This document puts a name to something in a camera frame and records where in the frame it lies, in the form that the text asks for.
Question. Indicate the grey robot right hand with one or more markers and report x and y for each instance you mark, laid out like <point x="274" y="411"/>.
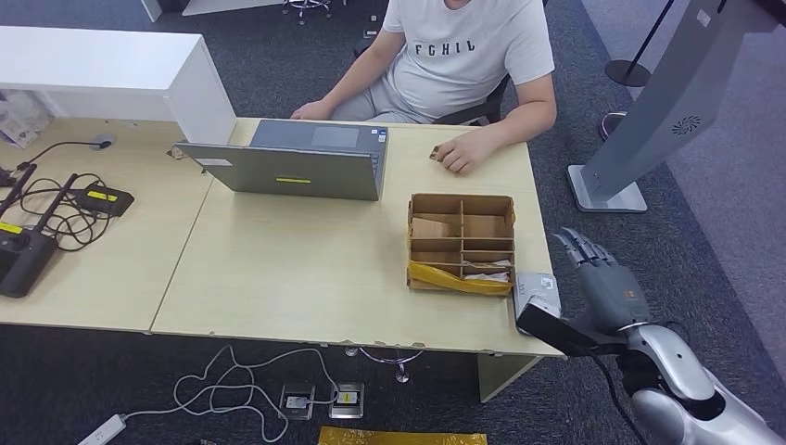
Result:
<point x="614" y="301"/>

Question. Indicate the papers in clear bag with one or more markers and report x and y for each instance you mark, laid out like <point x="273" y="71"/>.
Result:
<point x="19" y="116"/>

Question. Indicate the grey kiosk stand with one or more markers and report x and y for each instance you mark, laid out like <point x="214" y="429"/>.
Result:
<point x="669" y="104"/>

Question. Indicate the small brown object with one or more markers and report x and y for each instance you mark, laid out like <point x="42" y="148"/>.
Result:
<point x="177" y="153"/>

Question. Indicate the cardboard divider box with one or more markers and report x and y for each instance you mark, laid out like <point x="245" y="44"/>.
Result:
<point x="430" y="230"/>

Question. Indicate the chrome office chair base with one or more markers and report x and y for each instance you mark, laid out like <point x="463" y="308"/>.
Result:
<point x="306" y="5"/>

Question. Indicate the white room key card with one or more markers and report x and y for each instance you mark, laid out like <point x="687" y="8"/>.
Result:
<point x="489" y="264"/>
<point x="489" y="277"/>

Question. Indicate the white counter shelf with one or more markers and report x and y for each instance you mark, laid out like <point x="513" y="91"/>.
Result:
<point x="92" y="61"/>

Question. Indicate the white furniture panel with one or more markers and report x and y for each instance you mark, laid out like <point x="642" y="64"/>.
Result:
<point x="152" y="9"/>

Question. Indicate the grey round desk grommet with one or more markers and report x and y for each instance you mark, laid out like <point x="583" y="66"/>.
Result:
<point x="98" y="139"/>

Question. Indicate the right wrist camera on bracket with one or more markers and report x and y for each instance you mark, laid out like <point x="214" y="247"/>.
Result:
<point x="552" y="331"/>

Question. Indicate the black chair of person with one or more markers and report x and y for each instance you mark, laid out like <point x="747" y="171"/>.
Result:
<point x="476" y="112"/>

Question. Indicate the person's right hand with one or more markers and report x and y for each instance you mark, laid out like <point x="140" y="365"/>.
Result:
<point x="311" y="112"/>

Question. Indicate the white power strip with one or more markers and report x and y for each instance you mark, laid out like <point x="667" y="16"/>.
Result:
<point x="102" y="431"/>

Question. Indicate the black adapter with yellow label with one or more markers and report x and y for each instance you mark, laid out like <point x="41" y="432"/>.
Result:
<point x="105" y="201"/>

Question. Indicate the black router with antennas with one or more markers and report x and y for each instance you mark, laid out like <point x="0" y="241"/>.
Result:
<point x="24" y="264"/>

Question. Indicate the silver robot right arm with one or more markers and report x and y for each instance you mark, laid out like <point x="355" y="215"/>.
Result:
<point x="675" y="368"/>

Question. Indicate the metal floor socket box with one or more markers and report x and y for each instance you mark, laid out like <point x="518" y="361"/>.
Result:
<point x="347" y="400"/>
<point x="298" y="402"/>

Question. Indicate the light wood desk leg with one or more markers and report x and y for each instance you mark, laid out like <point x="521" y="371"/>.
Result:
<point x="502" y="378"/>

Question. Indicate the gold patterned ID card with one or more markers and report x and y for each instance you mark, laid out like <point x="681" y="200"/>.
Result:
<point x="435" y="153"/>

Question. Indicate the person's left forearm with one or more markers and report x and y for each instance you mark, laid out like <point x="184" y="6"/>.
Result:
<point x="522" y="123"/>

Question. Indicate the person's left hand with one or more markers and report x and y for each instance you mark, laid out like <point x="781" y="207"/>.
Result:
<point x="463" y="150"/>

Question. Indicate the black stanchion post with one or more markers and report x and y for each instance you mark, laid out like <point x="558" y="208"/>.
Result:
<point x="627" y="73"/>

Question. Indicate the grey card reader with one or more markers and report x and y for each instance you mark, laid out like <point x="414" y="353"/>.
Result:
<point x="534" y="284"/>

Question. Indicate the person's right forearm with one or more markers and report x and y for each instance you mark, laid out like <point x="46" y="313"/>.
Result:
<point x="359" y="70"/>

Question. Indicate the person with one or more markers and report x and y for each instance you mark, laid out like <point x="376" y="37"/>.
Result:
<point x="457" y="67"/>

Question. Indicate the yellow floor tape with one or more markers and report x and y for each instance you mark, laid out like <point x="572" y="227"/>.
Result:
<point x="403" y="437"/>

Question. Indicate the round chrome rimmed base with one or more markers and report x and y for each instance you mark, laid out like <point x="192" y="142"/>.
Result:
<point x="605" y="126"/>

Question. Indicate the grey laptop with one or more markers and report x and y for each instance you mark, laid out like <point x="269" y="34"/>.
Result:
<point x="295" y="175"/>

